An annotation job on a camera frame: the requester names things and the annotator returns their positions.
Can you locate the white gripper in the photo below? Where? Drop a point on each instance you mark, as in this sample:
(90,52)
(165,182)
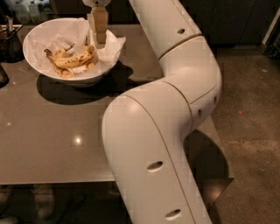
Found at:
(96,3)

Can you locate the spotted yellow banana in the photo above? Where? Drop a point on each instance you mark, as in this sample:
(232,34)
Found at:
(86,58)

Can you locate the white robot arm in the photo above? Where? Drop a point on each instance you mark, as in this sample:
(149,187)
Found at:
(143,129)

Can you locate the lower yellow banana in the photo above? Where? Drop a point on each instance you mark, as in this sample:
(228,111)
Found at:
(62,72)

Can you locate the white ceramic bowl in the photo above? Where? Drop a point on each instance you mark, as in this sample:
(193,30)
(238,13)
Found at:
(61,33)

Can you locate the white paper liner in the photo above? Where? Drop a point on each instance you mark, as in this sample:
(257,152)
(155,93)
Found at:
(64,49)

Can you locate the plastic bottles in background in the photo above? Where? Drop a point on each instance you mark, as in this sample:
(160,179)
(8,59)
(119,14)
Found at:
(30,11)

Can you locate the black mesh utensil holder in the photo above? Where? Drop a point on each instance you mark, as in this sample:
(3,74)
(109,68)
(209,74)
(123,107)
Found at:
(11,50)

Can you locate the dark object at left edge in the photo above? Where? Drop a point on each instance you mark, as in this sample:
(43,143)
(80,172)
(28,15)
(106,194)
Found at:
(4,79)

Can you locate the dark cabinet row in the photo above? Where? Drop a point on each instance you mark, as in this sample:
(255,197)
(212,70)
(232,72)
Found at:
(222,22)

